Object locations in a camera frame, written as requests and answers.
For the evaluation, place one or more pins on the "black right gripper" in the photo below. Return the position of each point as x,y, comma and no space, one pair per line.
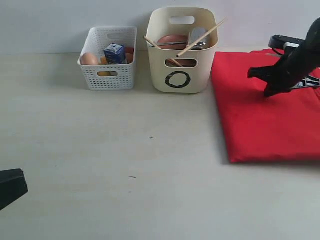
293,70

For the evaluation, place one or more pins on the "yellow cheese wedge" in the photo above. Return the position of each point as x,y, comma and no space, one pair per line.
103,61

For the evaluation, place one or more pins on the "brown wooden spoon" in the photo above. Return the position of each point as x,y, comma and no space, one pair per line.
174,62

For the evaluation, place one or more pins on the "white perforated plastic basket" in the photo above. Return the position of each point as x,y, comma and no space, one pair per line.
122,75

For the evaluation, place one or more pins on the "brown clay plate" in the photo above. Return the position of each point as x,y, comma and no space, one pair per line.
187,63

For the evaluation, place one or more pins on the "brown egg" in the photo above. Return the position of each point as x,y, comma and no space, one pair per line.
89,59

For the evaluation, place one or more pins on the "orange fried chicken nugget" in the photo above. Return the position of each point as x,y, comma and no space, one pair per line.
129,58

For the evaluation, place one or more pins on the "red cloth table mat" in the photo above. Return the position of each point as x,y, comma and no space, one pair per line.
284,127

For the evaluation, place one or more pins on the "blue white milk carton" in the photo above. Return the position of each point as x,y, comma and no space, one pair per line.
115,54

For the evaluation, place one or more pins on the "red sausage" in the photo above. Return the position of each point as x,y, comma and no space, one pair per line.
129,50

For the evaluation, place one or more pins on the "cream plastic bin black circle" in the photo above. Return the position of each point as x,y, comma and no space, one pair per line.
180,21

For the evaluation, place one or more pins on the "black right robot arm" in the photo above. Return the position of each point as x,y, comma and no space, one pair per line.
313,30

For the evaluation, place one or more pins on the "wooden chopstick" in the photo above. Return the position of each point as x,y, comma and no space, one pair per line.
190,46
151,43

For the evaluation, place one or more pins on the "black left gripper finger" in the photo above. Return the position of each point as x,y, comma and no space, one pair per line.
13,185

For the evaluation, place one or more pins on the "table knife steel blade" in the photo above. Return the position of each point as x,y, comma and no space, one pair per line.
177,45

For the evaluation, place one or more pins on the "stainless steel cup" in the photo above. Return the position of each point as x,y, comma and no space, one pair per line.
196,33

